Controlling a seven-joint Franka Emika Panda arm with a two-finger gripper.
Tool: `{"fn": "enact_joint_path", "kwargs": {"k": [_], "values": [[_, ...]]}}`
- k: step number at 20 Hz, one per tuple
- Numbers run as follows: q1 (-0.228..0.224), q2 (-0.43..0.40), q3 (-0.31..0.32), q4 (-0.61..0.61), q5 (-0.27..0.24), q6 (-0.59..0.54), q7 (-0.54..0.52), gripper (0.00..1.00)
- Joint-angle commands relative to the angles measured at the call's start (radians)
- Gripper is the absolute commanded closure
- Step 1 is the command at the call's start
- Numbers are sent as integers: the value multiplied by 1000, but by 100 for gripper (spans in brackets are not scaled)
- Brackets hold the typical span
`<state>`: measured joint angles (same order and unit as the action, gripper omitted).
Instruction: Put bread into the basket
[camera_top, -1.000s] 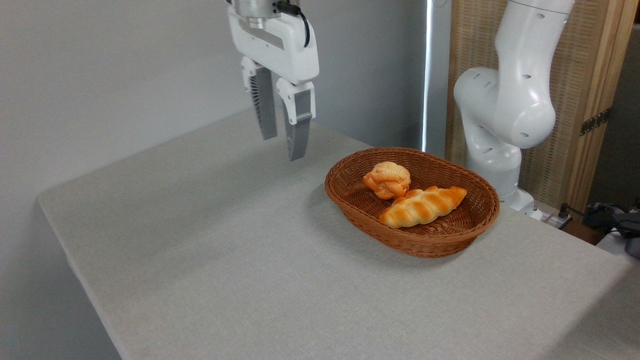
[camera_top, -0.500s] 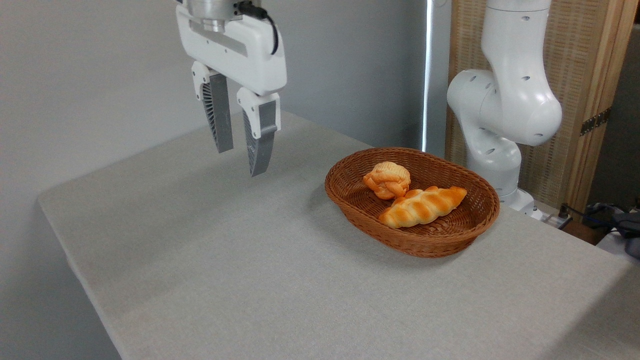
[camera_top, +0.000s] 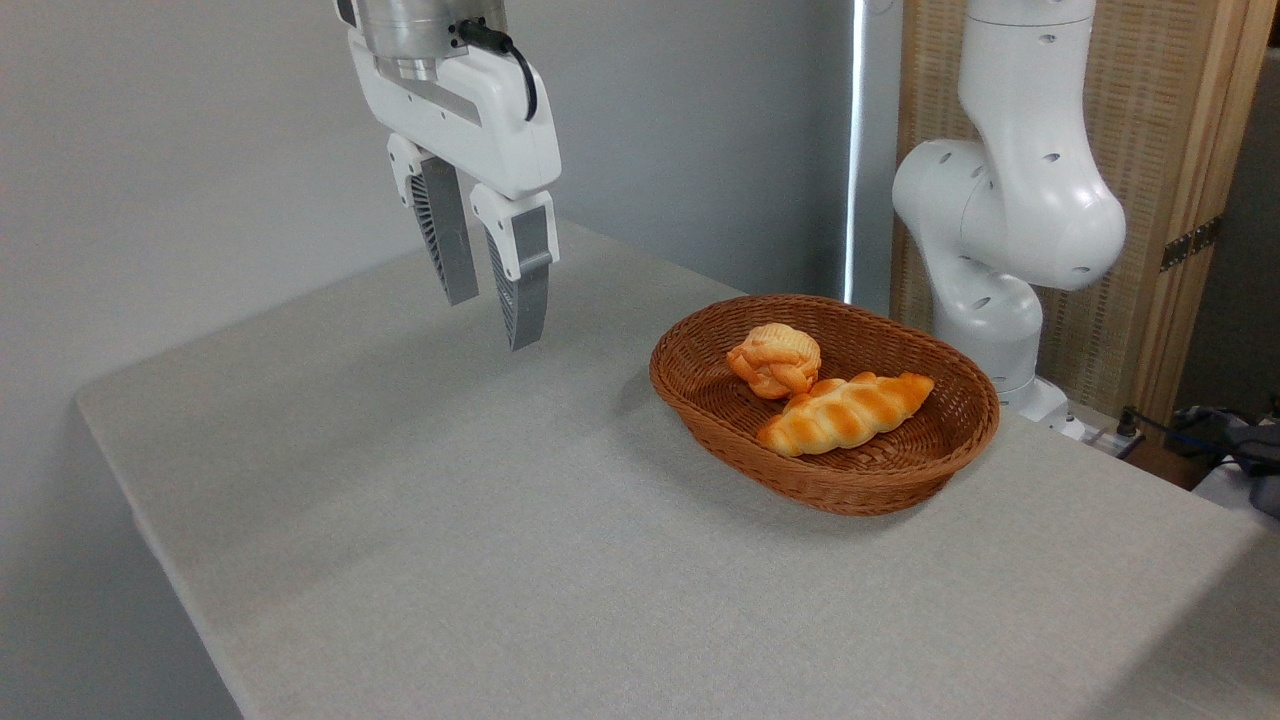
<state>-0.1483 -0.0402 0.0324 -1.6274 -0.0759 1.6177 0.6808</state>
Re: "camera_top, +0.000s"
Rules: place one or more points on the wooden wicker folding screen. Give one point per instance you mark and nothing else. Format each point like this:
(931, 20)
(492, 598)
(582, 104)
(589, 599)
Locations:
(1150, 100)

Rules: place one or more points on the grey tablecloth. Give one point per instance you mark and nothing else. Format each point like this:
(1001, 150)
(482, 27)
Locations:
(400, 500)

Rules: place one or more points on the brown wicker basket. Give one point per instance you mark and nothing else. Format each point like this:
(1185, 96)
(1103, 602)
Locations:
(700, 380)

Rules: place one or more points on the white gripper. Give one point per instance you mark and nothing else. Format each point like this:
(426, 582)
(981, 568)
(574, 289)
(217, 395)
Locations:
(490, 120)

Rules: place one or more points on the dark grey bag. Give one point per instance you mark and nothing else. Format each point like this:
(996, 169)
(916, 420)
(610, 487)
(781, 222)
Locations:
(1255, 445)

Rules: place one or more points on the twisted golden bread roll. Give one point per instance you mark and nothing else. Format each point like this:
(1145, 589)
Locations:
(850, 410)

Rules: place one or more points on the round pale bread bun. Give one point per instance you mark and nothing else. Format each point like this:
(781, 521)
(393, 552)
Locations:
(775, 360)

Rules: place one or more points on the dark metal screen hinge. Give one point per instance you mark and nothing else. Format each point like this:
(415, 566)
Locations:
(1190, 243)

